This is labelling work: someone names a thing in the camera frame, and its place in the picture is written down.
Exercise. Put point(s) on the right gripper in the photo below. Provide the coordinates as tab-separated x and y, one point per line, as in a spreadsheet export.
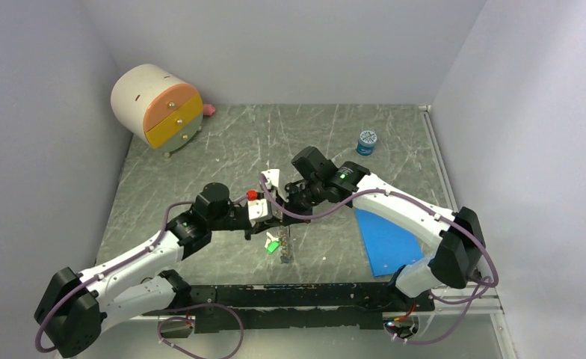
290	206

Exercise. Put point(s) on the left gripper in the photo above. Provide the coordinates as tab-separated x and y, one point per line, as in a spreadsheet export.
253	229

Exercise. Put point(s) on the green key tag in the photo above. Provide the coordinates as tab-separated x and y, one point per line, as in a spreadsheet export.
272	245

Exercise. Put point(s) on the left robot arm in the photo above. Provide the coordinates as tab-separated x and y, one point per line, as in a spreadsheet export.
77	307

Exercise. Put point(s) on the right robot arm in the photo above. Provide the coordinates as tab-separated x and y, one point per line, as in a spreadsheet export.
452	241

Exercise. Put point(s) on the blue small jar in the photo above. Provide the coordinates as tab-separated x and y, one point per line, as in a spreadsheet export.
366	142

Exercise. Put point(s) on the pink small object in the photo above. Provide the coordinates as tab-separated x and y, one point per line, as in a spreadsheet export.
208	110

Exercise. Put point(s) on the round mini drawer cabinet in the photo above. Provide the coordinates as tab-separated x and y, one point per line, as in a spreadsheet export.
161	109

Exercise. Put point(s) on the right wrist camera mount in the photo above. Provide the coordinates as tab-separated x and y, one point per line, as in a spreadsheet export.
275	182

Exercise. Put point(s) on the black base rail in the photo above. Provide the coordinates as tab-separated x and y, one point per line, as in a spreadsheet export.
364	305

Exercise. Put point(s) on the side aluminium rail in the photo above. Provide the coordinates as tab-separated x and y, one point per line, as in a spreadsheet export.
424	112

